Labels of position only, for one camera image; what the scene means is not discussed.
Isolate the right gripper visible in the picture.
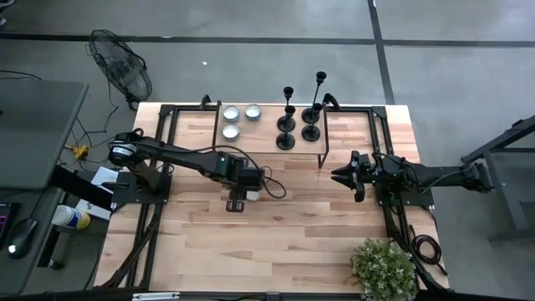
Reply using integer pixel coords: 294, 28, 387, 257
330, 150, 375, 204

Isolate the purple patterned candle tin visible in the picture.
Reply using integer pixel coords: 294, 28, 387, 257
221, 123, 241, 141

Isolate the short black candlestick holder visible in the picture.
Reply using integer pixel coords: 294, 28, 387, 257
301, 102, 323, 143

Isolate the blue patterned candle tin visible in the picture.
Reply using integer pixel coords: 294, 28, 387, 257
243, 103, 263, 122

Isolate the tall black candlestick holder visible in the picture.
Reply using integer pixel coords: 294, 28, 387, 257
300, 70, 327, 125

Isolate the pale patterned candle tin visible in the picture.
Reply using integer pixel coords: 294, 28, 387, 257
222, 104, 242, 123

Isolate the potted plant black pot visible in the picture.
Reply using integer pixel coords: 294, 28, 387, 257
349, 237, 420, 301

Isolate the white paper sheet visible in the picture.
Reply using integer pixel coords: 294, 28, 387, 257
74, 198, 113, 222
89, 166, 120, 188

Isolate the black metal stand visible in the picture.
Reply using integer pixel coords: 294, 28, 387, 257
459, 115, 535, 244

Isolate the black floor fan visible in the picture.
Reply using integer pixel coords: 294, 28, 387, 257
85, 28, 155, 110

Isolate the black controller box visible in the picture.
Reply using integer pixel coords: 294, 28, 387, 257
49, 165, 116, 210

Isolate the yellow power plug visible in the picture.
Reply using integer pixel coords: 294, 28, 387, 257
64, 143, 91, 161

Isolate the white yellow wipes canister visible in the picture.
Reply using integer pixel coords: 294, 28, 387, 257
51, 204, 92, 231

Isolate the grey table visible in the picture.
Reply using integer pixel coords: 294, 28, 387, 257
0, 79, 90, 191

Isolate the black computer mouse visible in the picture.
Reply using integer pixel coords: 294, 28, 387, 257
6, 217, 39, 260

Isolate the grey computer desk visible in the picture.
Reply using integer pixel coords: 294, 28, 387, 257
0, 187, 64, 297

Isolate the black keyboard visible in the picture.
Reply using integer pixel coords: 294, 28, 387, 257
0, 202, 20, 252

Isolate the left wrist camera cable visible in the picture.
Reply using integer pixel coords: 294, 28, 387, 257
200, 144, 288, 201

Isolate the black aluminium table frame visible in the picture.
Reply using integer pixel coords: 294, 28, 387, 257
94, 94, 451, 301

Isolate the black coiled cable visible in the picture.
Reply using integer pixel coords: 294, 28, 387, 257
408, 223, 451, 277

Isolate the black frame strut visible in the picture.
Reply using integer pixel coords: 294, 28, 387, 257
99, 203, 165, 290

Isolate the silver metal bracket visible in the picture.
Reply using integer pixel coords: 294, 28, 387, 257
132, 292, 181, 301

